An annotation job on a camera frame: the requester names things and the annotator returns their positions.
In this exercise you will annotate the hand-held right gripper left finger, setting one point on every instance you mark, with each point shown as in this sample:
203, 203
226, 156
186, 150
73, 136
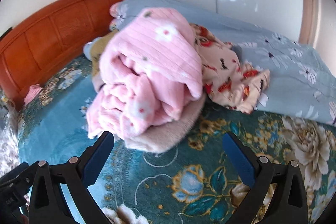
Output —
98, 159

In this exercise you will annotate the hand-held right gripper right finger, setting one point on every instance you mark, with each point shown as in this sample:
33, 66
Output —
239, 161

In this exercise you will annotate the pink fleece garment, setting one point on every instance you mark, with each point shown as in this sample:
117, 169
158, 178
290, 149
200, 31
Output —
157, 61

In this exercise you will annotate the pale floral bed sheet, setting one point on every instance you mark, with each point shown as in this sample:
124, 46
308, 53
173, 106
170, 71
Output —
8, 140

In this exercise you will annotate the teal floral blanket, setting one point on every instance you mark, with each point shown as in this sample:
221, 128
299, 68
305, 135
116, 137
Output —
157, 174

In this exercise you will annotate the beige fuzzy garment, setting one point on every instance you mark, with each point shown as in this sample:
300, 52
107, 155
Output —
168, 137

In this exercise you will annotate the cream red-printed garment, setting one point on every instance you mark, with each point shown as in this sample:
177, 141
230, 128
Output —
223, 74

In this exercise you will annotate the small pink cloth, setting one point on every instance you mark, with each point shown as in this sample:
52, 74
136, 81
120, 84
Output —
33, 94

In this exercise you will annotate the grey-blue floral quilt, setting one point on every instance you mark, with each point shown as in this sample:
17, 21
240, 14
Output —
288, 69

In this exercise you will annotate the light blue cloth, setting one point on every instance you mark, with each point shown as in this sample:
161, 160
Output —
88, 50

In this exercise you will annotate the yellow garment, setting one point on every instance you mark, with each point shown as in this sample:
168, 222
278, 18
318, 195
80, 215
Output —
101, 48

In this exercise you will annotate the orange wooden headboard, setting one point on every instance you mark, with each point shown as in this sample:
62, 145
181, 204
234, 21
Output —
52, 37

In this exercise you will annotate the pale wooden door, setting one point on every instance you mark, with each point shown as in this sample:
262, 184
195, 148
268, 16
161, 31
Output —
308, 3

